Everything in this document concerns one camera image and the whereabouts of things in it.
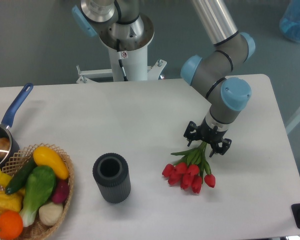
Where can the green cucumber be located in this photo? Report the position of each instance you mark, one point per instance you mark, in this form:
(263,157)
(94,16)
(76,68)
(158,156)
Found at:
(19,180)

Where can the dark grey ribbed vase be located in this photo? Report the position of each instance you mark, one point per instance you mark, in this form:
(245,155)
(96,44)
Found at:
(111,174)

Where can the woven wicker basket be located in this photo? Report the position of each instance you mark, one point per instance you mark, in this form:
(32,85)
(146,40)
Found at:
(38,230)

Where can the yellow squash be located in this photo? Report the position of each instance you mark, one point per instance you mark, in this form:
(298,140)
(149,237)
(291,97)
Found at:
(45,156)

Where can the blue water jug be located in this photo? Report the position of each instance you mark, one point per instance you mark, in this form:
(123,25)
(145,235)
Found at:
(289,24)

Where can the white garlic bulb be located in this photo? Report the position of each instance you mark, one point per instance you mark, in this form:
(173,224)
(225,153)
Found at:
(50,213)

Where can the green bok choy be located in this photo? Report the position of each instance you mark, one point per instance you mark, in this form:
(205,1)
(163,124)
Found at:
(39,186)

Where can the yellow banana pepper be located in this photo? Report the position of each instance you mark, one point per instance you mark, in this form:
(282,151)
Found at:
(4,179)

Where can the white pedestal base frame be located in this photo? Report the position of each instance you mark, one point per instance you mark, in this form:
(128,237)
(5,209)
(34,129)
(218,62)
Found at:
(89,76)

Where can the blue handled saucepan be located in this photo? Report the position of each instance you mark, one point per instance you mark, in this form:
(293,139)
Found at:
(8,119)

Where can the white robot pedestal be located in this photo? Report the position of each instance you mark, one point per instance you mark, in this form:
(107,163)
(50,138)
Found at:
(127,46)

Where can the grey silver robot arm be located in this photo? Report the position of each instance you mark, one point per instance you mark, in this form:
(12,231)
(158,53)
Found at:
(227,96)

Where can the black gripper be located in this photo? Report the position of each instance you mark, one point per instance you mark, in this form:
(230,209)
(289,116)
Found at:
(213,136)

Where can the orange fruit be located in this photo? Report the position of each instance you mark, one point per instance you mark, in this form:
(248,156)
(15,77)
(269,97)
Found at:
(11,225)

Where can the red tulip bouquet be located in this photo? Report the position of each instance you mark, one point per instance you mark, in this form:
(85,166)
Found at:
(191,171)

